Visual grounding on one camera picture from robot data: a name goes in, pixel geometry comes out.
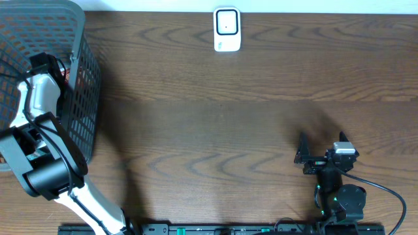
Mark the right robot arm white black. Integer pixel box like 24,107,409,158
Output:
294,132,366,223

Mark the white barcode scanner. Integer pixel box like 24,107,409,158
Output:
213,7,242,52

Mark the black mounting rail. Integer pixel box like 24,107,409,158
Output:
58,223,386,235

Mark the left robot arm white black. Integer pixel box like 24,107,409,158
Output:
1,52,142,234

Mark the grey plastic mesh basket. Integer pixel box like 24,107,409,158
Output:
1,1,101,161

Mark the orange snack packet in basket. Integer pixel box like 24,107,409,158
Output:
61,68,71,85

